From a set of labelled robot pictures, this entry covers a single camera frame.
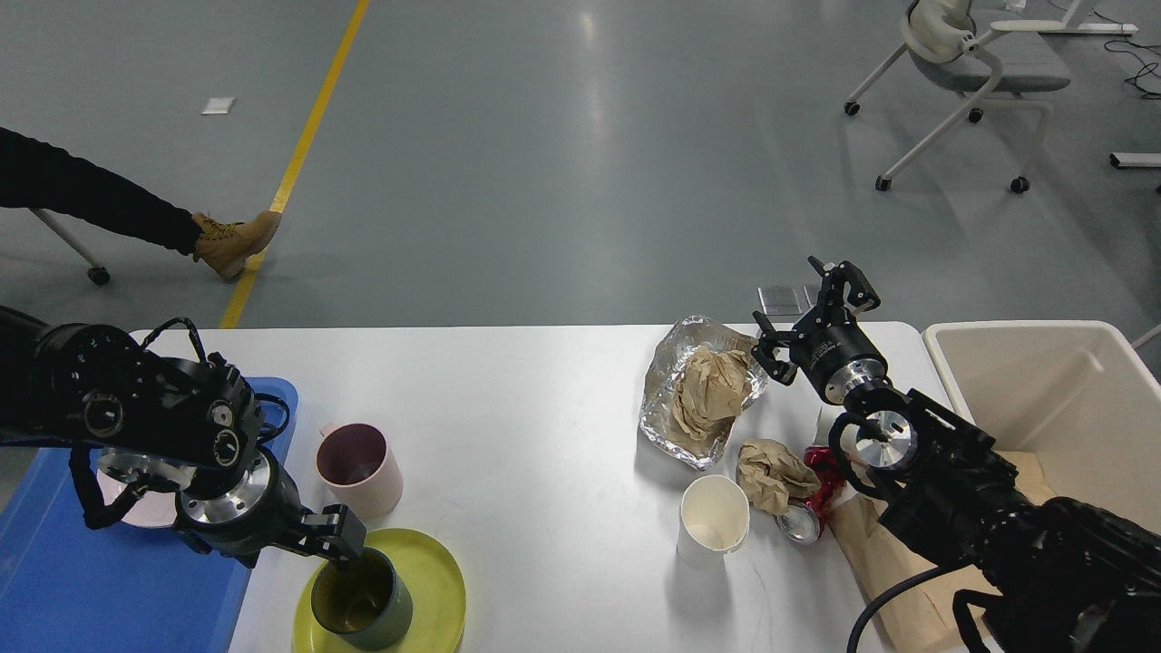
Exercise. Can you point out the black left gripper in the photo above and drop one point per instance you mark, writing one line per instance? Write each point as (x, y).
(240, 512)

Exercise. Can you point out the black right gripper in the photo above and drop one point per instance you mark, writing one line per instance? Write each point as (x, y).
(827, 345)

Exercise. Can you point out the dark green mug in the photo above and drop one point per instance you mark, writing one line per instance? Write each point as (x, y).
(364, 601)

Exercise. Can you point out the pink mug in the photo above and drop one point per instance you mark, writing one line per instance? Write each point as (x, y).
(358, 465)

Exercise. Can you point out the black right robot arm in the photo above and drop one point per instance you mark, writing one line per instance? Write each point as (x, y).
(1068, 576)

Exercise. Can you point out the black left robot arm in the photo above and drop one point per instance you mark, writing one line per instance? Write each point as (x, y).
(137, 423)

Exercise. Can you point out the metal floor socket plate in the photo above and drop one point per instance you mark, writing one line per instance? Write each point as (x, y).
(782, 300)

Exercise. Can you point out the pink plate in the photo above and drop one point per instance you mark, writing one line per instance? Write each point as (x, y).
(136, 508)

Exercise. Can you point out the crumpled brown paper on foil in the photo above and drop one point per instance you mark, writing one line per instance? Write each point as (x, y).
(712, 387)

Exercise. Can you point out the crumpled brown paper ball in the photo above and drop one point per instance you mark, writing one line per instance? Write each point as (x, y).
(771, 475)

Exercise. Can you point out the crumpled aluminium foil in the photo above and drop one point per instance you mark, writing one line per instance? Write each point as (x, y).
(671, 354)

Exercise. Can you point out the yellow plate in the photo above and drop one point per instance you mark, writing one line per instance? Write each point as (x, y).
(437, 587)

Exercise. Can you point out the crushed red soda can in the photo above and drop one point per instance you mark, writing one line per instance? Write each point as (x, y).
(805, 519)

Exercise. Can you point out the blue plastic tray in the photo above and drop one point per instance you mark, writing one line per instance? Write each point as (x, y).
(66, 588)

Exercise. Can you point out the white paper cup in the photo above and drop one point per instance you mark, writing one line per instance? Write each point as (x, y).
(714, 520)

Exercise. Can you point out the beige plastic bin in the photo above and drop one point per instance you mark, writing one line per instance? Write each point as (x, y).
(1073, 393)

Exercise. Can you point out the tan boot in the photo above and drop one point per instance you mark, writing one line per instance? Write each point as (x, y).
(225, 247)

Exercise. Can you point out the chair leg with caster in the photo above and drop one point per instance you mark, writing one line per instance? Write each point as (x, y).
(97, 272)

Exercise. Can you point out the brown paper bag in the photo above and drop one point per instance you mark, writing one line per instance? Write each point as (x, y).
(920, 620)

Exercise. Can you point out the white grey office chair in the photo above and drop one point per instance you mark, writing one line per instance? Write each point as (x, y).
(993, 64)

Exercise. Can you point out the white desk leg base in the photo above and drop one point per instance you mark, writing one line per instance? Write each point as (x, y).
(1135, 160)

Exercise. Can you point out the seated person in black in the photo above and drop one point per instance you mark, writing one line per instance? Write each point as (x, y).
(39, 176)

